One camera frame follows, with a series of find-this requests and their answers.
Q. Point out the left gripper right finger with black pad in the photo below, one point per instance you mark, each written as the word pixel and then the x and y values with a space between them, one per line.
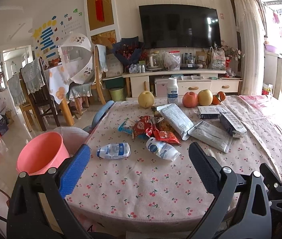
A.
pixel 240 208

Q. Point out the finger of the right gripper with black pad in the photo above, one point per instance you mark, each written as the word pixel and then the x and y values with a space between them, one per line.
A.
pixel 274 187

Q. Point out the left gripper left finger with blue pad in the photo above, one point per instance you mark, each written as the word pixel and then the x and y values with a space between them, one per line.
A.
pixel 26 217

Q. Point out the crushed white bottle blue cap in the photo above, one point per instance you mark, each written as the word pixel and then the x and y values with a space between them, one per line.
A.
pixel 162 150

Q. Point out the white milk carton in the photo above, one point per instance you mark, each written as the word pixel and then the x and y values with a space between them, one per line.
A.
pixel 231 123

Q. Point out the grey foil package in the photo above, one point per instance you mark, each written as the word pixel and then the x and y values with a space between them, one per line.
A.
pixel 177 119

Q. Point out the blue snack wrapper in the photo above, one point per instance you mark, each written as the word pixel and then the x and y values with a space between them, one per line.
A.
pixel 127 127

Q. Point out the red snack wrapper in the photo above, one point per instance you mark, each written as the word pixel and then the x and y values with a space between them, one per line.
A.
pixel 153 127

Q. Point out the pink plastic trash bucket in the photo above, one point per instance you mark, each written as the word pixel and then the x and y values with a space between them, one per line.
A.
pixel 41 153

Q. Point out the pink striped plastic sheet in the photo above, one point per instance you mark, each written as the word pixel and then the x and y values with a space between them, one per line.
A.
pixel 262 117

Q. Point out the dark blue white carton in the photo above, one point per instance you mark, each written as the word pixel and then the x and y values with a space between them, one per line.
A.
pixel 208 112

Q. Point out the cherry print tablecloth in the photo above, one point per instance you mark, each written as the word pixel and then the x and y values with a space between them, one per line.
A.
pixel 142 188

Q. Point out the blue chair back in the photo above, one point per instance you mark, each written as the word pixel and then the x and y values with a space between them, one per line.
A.
pixel 98 116

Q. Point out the orange tangerine left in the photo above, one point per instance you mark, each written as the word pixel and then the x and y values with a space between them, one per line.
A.
pixel 216 100

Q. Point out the orange tangerine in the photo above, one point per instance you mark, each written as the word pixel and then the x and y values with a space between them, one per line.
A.
pixel 216 100
pixel 221 95

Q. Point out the dark wooden chair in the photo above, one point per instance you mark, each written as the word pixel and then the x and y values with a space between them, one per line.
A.
pixel 35 88

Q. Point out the yellow pear right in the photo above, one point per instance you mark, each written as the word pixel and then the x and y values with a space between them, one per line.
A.
pixel 205 97

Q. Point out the red apple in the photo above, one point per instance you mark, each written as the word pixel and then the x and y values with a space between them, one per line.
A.
pixel 190 100

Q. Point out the orange tangerine right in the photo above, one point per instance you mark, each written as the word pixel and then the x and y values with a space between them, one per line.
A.
pixel 221 95

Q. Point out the dining table floral cloth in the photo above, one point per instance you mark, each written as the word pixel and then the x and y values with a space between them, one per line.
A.
pixel 59 79

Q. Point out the green waste bin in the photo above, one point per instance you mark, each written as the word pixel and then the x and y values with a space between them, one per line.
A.
pixel 117 94

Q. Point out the light wooden chair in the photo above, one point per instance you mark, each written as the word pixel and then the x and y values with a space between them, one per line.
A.
pixel 100 68

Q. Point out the white upright bottle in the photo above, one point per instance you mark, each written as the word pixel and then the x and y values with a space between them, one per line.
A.
pixel 172 91

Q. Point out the cream tv cabinet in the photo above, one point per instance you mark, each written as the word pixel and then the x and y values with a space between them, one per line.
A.
pixel 187 81

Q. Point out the white mesh food cover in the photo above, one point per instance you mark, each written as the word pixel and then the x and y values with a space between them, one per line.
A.
pixel 76 57

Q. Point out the clear plastic bag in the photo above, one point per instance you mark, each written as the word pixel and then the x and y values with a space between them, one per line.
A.
pixel 171 60

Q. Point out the dark flower bouquet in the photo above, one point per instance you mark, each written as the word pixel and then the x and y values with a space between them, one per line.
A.
pixel 128 50

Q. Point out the black flat television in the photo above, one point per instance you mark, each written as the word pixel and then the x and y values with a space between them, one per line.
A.
pixel 179 26

